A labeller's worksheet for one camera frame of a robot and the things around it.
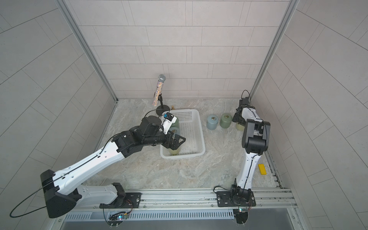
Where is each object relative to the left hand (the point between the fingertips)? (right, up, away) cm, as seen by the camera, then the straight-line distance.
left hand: (182, 137), depth 68 cm
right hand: (+41, +6, +35) cm, 54 cm away
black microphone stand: (-19, +13, +40) cm, 46 cm away
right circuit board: (+28, -37, 0) cm, 47 cm away
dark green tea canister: (+28, +6, +28) cm, 40 cm away
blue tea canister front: (+18, +5, +27) cm, 33 cm away
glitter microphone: (-14, +33, +21) cm, 41 cm away
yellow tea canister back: (+38, +1, +29) cm, 47 cm away
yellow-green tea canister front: (-6, -13, +19) cm, 24 cm away
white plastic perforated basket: (+4, 0, +31) cm, 31 cm away
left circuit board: (-32, -39, +1) cm, 51 cm away
